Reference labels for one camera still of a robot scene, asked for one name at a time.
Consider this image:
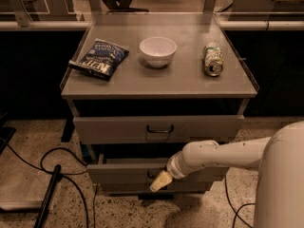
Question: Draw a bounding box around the black floor cable right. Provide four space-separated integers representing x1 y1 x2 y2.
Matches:
223 174 257 228

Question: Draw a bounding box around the grey metal post left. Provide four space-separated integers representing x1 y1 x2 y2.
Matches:
9 0 31 28

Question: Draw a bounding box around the grey drawer cabinet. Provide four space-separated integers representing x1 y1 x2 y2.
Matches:
60 12 260 201

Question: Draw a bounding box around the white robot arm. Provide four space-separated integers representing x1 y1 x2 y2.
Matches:
150 121 304 228

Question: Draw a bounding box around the black floor cable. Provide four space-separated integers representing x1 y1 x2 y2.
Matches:
223 174 257 228
0 136 99 228

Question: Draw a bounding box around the blue chip bag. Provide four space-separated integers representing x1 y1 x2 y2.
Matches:
68 39 129 81

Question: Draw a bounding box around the white bowl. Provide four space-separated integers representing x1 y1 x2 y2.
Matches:
140 37 178 68

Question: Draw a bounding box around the black floor cable left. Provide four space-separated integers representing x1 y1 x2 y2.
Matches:
0 136 99 228

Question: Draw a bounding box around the grey top drawer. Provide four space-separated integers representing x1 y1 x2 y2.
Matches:
73 115 244 144

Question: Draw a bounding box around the green soda can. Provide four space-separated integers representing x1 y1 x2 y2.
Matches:
203 42 223 77

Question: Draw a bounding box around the black bar on floor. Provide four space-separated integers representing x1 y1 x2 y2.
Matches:
33 164 61 228

